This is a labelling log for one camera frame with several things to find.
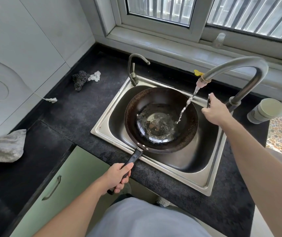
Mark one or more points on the grey steel wool scrubber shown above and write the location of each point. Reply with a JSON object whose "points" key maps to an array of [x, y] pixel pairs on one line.
{"points": [[79, 80]]}

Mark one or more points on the person's left hand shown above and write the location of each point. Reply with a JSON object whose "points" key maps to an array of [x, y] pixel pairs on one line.
{"points": [[113, 176]]}

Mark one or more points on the tall steel kitchen faucet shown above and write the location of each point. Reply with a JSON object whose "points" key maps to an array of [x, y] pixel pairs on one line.
{"points": [[244, 62]]}

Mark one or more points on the person's right thumb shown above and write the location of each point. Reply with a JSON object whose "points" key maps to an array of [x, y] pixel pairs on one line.
{"points": [[206, 110]]}

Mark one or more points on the person's left thumb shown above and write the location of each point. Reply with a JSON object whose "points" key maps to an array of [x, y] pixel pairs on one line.
{"points": [[125, 166]]}

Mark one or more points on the person's white shoe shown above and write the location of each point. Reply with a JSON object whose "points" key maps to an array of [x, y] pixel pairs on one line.
{"points": [[162, 201]]}

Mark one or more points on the person's light grey shirt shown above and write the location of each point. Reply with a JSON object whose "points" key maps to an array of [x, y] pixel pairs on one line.
{"points": [[143, 219]]}

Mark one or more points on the clear faucet filter nozzle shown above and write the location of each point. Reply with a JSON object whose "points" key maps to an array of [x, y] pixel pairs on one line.
{"points": [[203, 82]]}

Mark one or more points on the person's right hand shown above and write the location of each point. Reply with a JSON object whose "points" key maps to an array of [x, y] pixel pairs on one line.
{"points": [[217, 113]]}

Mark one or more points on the white window frame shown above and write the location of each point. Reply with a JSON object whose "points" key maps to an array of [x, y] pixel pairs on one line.
{"points": [[197, 19]]}

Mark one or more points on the small clear bottle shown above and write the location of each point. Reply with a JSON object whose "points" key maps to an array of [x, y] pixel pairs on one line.
{"points": [[220, 40]]}

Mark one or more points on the white and grey cup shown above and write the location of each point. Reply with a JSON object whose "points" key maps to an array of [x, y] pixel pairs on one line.
{"points": [[266, 111]]}

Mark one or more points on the small white rag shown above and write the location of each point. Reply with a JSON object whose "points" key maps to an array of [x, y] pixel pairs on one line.
{"points": [[95, 76]]}

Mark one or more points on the person's left forearm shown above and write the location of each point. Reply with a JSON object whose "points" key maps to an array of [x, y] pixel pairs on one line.
{"points": [[76, 209]]}

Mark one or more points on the small yellow clip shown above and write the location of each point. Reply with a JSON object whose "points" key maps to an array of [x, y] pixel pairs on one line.
{"points": [[198, 72]]}

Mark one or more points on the grey cloth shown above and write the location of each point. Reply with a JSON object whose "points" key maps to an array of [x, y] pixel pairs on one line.
{"points": [[2, 148]]}

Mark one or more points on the small steel drinking faucet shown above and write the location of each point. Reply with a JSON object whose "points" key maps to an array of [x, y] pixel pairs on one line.
{"points": [[132, 71]]}

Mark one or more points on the green cabinet door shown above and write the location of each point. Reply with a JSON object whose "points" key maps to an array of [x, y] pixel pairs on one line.
{"points": [[76, 185]]}

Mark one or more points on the person's right forearm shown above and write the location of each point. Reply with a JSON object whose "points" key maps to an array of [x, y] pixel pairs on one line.
{"points": [[261, 170]]}

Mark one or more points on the stainless steel sink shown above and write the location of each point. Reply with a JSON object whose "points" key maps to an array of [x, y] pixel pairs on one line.
{"points": [[200, 157]]}

